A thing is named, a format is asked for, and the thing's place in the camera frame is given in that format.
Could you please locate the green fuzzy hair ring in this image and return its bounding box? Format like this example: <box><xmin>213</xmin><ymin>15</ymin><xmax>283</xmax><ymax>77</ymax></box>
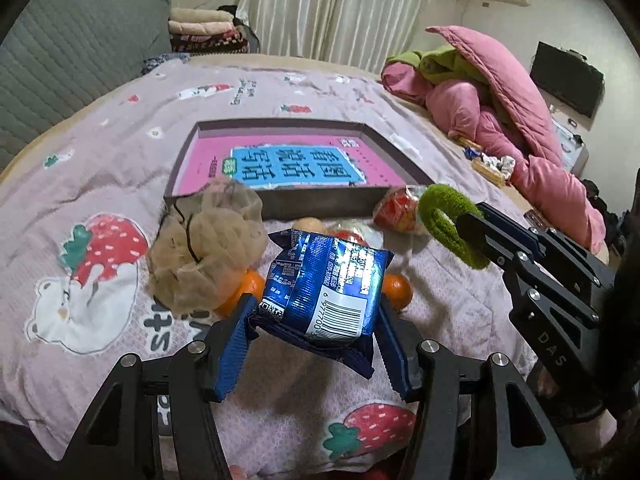
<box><xmin>418</xmin><ymin>183</ymin><xmax>492</xmax><ymax>271</ymax></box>

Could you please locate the toy egg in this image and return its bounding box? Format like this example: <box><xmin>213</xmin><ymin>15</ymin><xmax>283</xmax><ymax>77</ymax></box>
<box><xmin>328</xmin><ymin>219</ymin><xmax>384</xmax><ymax>249</ymax></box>
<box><xmin>372</xmin><ymin>185</ymin><xmax>426</xmax><ymax>235</ymax></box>

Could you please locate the orange mandarin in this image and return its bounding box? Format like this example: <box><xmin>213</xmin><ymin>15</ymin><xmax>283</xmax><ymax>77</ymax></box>
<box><xmin>382</xmin><ymin>273</ymin><xmax>413</xmax><ymax>312</ymax></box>
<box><xmin>216</xmin><ymin>269</ymin><xmax>265</xmax><ymax>318</ymax></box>

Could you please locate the blue snack packet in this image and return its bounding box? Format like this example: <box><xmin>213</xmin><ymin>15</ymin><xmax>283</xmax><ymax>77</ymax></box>
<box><xmin>254</xmin><ymin>229</ymin><xmax>394</xmax><ymax>379</ymax></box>

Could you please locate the beige mesh bath puff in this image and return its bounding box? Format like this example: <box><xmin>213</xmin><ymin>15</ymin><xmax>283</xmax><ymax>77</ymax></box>
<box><xmin>146</xmin><ymin>178</ymin><xmax>268</xmax><ymax>318</ymax></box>

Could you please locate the snack pile on bed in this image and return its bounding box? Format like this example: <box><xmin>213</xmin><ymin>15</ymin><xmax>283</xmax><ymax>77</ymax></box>
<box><xmin>454</xmin><ymin>136</ymin><xmax>516</xmax><ymax>188</ymax></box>

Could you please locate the pink quilted duvet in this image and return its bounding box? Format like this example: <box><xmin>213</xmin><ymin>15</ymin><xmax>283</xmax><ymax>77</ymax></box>
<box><xmin>381</xmin><ymin>25</ymin><xmax>605</xmax><ymax>254</ymax></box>

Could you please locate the black television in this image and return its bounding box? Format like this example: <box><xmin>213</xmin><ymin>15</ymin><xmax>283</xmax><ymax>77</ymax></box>
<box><xmin>529</xmin><ymin>41</ymin><xmax>604</xmax><ymax>118</ymax></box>

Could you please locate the green garment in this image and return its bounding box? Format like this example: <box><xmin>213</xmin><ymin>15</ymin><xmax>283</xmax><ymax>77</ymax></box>
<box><xmin>385</xmin><ymin>46</ymin><xmax>488</xmax><ymax>84</ymax></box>

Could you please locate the grey cardboard box tray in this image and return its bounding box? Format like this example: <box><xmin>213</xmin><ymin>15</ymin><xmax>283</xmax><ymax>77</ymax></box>
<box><xmin>165</xmin><ymin>118</ymin><xmax>433</xmax><ymax>220</ymax></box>

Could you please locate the pink book blue label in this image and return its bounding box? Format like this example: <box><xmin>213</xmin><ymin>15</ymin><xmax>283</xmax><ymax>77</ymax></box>
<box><xmin>169</xmin><ymin>133</ymin><xmax>406</xmax><ymax>196</ymax></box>

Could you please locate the white striped curtain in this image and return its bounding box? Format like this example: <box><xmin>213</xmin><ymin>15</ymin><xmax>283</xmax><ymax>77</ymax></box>
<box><xmin>236</xmin><ymin>0</ymin><xmax>428</xmax><ymax>73</ymax></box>

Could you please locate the stack of folded blankets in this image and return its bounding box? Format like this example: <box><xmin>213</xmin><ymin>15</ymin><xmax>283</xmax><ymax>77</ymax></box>
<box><xmin>168</xmin><ymin>8</ymin><xmax>250</xmax><ymax>55</ymax></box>

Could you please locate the grey quilted headboard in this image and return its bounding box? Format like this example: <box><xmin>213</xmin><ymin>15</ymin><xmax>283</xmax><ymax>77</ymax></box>
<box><xmin>1</xmin><ymin>0</ymin><xmax>171</xmax><ymax>166</ymax></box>

